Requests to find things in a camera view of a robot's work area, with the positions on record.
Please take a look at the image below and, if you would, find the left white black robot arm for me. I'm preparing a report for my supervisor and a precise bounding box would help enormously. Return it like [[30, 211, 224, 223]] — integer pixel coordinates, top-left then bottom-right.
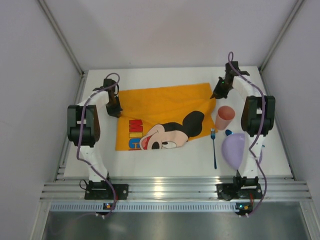
[[67, 73, 123, 183]]

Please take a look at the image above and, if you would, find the blue plastic fork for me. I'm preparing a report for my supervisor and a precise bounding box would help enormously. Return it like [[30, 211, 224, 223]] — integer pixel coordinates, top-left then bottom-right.
[[210, 128, 218, 170]]

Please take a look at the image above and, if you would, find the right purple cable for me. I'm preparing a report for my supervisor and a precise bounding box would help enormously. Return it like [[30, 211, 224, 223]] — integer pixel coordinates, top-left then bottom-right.
[[227, 51, 269, 218]]

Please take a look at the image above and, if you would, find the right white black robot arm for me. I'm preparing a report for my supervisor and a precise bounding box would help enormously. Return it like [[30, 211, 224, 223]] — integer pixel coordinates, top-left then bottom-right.
[[211, 60, 276, 178]]

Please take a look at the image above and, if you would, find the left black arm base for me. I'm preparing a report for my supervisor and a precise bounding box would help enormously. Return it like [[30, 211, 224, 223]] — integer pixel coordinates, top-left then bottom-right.
[[84, 181, 129, 200]]

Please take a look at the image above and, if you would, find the orange Mickey Mouse cloth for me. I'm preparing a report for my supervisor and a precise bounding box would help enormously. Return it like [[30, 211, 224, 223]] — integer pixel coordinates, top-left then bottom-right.
[[115, 83, 216, 151]]

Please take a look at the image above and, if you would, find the aluminium mounting rail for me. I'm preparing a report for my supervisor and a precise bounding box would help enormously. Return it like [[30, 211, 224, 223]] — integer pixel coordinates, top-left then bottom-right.
[[40, 177, 312, 202]]

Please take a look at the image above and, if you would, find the slotted grey cable duct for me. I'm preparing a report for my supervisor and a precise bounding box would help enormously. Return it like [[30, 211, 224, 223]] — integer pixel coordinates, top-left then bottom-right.
[[50, 202, 252, 213]]

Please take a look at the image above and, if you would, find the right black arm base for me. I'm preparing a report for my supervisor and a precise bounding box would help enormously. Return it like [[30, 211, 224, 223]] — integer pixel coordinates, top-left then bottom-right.
[[216, 183, 263, 201]]

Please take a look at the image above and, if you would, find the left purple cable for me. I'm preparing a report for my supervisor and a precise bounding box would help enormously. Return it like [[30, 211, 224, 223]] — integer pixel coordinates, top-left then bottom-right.
[[76, 72, 122, 221]]

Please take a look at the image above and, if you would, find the lilac plastic plate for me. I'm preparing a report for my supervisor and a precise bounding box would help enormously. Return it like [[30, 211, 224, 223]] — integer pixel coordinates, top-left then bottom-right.
[[221, 132, 264, 170]]

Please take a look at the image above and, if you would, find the purple cable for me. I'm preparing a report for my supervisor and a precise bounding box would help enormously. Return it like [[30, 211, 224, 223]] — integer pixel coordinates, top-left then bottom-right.
[[76, 72, 122, 221], [227, 51, 269, 218]]

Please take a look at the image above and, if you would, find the pink plastic cup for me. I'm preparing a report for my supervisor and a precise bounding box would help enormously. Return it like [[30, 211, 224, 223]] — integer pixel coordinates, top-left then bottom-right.
[[215, 105, 236, 131]]

